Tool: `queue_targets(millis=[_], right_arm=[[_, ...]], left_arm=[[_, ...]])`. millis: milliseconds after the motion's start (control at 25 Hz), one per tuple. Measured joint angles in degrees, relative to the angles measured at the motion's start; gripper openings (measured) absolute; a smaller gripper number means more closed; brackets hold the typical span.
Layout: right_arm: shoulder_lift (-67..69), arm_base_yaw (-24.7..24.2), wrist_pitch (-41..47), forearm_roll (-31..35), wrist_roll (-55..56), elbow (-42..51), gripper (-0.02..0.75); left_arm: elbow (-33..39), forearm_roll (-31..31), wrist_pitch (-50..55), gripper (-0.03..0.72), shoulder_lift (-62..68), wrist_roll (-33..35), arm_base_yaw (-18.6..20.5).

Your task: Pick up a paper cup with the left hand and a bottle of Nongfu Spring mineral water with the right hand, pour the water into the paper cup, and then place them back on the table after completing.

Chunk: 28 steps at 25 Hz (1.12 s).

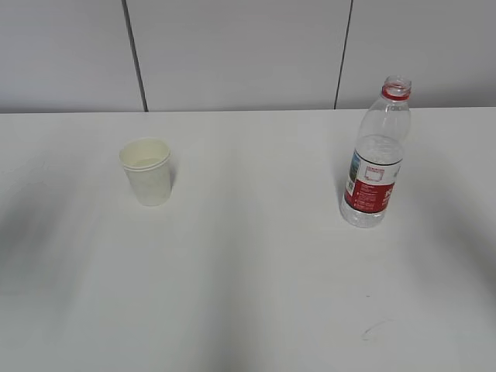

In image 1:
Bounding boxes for white paper cup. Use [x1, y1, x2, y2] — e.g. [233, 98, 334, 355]
[119, 138, 172, 207]

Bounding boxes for clear water bottle red label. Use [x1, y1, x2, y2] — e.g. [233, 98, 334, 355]
[340, 75, 412, 228]

